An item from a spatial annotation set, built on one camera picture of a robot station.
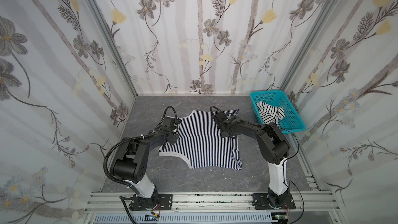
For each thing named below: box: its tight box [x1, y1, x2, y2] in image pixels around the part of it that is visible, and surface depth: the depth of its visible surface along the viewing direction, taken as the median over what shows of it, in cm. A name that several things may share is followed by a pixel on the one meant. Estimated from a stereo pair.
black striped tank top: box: [256, 101, 286, 127], surface depth 107 cm
